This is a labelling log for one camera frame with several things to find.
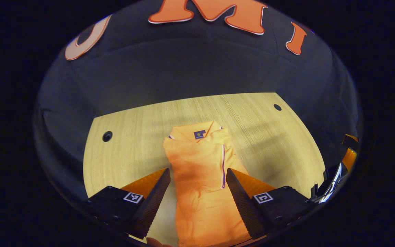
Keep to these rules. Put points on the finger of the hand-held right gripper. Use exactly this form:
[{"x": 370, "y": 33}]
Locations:
[{"x": 350, "y": 157}]

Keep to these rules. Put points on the black backdrop cloth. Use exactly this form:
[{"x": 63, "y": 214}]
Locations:
[{"x": 197, "y": 65}]

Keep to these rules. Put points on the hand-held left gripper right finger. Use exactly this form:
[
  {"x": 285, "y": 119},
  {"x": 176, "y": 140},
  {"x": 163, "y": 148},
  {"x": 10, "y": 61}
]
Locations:
[{"x": 240, "y": 202}]

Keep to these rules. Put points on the orange polo T-shirt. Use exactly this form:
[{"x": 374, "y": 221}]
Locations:
[{"x": 201, "y": 192}]

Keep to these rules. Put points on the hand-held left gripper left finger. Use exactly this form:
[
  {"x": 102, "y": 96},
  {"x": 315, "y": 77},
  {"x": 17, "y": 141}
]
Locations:
[{"x": 154, "y": 202}]

